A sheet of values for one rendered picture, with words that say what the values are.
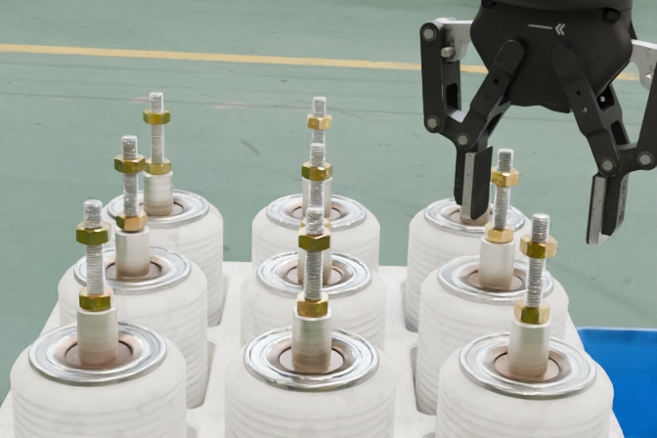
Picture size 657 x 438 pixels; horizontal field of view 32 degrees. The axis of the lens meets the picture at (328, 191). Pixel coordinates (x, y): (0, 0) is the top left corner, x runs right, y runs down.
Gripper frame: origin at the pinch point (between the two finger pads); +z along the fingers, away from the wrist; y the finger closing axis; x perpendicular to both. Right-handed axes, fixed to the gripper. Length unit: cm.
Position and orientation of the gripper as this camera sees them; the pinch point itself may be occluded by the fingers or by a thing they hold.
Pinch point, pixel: (537, 204)
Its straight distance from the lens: 62.3
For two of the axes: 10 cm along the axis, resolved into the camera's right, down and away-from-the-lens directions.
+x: -5.0, 2.6, -8.3
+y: -8.7, -1.8, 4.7
